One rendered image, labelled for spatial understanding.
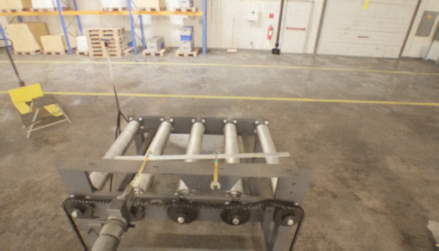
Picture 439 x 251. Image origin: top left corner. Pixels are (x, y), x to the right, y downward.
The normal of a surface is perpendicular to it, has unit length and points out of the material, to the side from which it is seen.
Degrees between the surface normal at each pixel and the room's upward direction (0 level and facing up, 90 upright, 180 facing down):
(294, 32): 90
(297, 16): 90
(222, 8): 90
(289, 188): 90
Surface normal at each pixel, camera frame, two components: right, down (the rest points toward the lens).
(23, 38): -0.01, 0.46
